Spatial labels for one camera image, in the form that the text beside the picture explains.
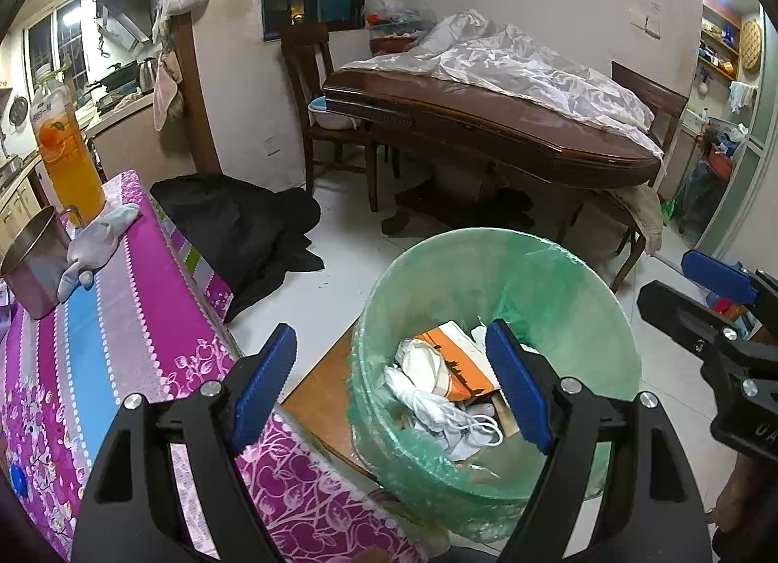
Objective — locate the steel cup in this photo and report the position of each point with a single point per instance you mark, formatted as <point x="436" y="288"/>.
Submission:
<point x="33" y="271"/>

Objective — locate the brown wooden stool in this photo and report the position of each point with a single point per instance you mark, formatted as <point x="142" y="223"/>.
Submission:
<point x="322" y="399"/>

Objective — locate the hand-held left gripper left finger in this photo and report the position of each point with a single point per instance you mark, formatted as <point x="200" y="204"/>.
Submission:
<point x="264" y="393"/>

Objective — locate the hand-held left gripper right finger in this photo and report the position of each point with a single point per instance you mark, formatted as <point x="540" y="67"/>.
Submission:
<point x="523" y="387"/>

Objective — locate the cream cloth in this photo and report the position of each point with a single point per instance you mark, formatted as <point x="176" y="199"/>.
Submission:
<point x="425" y="365"/>

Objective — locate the bin with green bag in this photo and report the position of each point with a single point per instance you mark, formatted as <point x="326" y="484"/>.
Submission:
<point x="547" y="289"/>

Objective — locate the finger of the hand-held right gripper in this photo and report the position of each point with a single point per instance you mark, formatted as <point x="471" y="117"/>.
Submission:
<point x="717" y="277"/>
<point x="674" y="314"/>

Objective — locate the blue bottle cap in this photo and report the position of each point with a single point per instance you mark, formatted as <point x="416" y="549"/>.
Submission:
<point x="18" y="479"/>

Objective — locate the dark wooden chair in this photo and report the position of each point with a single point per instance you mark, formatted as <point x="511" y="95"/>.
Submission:
<point x="304" y="64"/>
<point x="653" y="95"/>

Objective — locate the beige cloth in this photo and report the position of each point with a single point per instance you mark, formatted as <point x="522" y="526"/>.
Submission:
<point x="641" y="216"/>

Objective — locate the dark wooden dining table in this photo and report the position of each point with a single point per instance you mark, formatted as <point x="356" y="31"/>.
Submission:
<point x="486" y="131"/>

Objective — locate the black cloth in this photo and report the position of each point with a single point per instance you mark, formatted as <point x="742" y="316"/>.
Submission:
<point x="243" y="229"/>

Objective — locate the pile of plastic bags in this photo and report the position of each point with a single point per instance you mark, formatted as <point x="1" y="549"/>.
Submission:
<point x="392" y="16"/>

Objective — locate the red basin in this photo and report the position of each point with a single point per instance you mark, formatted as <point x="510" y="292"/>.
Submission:
<point x="389" y="43"/>

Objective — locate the colourful plastic bottles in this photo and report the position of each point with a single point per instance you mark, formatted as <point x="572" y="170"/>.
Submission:
<point x="724" y="305"/>

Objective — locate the sliding glass door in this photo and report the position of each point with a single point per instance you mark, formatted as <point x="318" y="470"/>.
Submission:
<point x="738" y="198"/>

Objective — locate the kitchen window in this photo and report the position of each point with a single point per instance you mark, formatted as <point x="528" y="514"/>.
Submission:
<point x="54" y="40"/>

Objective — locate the grey work glove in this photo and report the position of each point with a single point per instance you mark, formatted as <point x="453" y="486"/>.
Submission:
<point x="97" y="241"/>

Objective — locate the kitchen counter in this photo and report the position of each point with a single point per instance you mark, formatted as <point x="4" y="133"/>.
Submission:
<point x="121" y="131"/>

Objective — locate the white plastic sheet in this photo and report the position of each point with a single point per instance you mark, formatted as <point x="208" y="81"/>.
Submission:
<point x="516" y="68"/>

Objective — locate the person's right hand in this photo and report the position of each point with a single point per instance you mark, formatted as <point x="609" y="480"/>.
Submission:
<point x="732" y="493"/>

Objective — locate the steel range hood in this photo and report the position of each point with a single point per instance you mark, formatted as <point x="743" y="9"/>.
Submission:
<point x="121" y="22"/>

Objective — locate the red bucket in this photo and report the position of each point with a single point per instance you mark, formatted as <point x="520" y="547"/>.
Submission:
<point x="720" y="165"/>

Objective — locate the low white wall socket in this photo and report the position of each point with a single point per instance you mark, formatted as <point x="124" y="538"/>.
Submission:
<point x="270" y="145"/>

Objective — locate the orange juice bottle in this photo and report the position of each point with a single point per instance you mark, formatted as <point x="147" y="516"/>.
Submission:
<point x="70" y="174"/>

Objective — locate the steel kettle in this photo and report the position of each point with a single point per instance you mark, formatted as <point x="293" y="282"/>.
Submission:
<point x="148" y="74"/>

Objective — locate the black wok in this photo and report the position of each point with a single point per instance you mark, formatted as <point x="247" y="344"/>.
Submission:
<point x="115" y="75"/>

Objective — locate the light blue basin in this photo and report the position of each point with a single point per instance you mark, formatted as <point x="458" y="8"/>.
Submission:
<point x="331" y="116"/>

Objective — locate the white light switch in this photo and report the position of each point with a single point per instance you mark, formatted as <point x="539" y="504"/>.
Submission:
<point x="644" y="19"/>

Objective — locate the orange and white carton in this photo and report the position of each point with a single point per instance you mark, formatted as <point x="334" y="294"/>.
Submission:
<point x="456" y="356"/>

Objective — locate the round bamboo tray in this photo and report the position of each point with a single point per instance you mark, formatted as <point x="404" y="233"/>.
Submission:
<point x="750" y="46"/>

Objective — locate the pink hanging cloth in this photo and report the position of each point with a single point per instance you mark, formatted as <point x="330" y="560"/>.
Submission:
<point x="165" y="95"/>

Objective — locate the magenta floral tablecloth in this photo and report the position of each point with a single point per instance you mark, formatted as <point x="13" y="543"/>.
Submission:
<point x="121" y="326"/>

